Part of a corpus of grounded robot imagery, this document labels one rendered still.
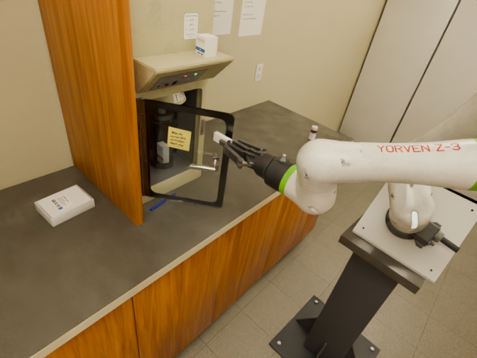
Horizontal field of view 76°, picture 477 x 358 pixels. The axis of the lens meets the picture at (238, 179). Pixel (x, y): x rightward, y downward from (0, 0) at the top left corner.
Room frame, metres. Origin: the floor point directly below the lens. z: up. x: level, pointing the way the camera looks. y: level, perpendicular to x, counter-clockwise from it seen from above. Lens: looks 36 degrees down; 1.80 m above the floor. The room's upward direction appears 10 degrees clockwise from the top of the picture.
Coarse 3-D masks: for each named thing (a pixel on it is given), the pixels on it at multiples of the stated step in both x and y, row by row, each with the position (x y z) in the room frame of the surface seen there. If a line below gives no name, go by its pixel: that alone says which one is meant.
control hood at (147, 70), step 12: (144, 60) 0.89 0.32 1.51; (156, 60) 0.91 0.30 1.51; (168, 60) 0.92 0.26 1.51; (180, 60) 0.94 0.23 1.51; (192, 60) 0.96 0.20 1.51; (204, 60) 0.99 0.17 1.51; (216, 60) 1.02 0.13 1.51; (228, 60) 1.06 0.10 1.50; (144, 72) 0.86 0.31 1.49; (156, 72) 0.83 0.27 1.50; (168, 72) 0.87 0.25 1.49; (180, 72) 0.91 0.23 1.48; (204, 72) 1.03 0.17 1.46; (216, 72) 1.10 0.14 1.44; (144, 84) 0.86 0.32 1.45
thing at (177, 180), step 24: (168, 120) 0.89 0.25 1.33; (192, 120) 0.89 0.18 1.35; (216, 120) 0.89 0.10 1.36; (192, 144) 0.89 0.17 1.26; (216, 144) 0.89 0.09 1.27; (168, 168) 0.89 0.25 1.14; (216, 168) 0.89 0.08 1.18; (168, 192) 0.89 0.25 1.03; (192, 192) 0.89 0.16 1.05; (216, 192) 0.89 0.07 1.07
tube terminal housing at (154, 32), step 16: (144, 0) 0.93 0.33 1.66; (160, 0) 0.98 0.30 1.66; (176, 0) 1.02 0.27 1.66; (192, 0) 1.07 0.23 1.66; (208, 0) 1.12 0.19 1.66; (144, 16) 0.93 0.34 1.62; (160, 16) 0.98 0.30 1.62; (176, 16) 1.02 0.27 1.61; (208, 16) 1.13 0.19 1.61; (144, 32) 0.93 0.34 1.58; (160, 32) 0.98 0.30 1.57; (176, 32) 1.02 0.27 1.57; (208, 32) 1.13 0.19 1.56; (144, 48) 0.93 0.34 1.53; (160, 48) 0.97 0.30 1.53; (176, 48) 1.02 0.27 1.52; (192, 48) 1.08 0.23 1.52; (208, 80) 1.15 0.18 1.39; (144, 96) 0.92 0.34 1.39; (160, 96) 0.97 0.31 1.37
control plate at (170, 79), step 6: (192, 72) 0.97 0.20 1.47; (198, 72) 0.99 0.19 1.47; (162, 78) 0.87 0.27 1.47; (168, 78) 0.90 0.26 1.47; (174, 78) 0.92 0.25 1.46; (180, 78) 0.95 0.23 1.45; (186, 78) 0.98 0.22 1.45; (192, 78) 1.01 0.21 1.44; (198, 78) 1.04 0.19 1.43; (156, 84) 0.89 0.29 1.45; (162, 84) 0.91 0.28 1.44; (180, 84) 1.00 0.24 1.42
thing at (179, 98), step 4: (180, 92) 1.08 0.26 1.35; (168, 96) 1.04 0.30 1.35; (172, 96) 1.04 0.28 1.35; (176, 96) 1.06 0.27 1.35; (180, 96) 1.07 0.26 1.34; (184, 96) 1.10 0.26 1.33; (156, 100) 1.02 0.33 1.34; (160, 100) 1.02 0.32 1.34; (164, 100) 1.02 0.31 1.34; (168, 100) 1.03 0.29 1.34; (172, 100) 1.04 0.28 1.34; (176, 100) 1.05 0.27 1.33; (180, 100) 1.07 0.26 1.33; (184, 100) 1.09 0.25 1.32
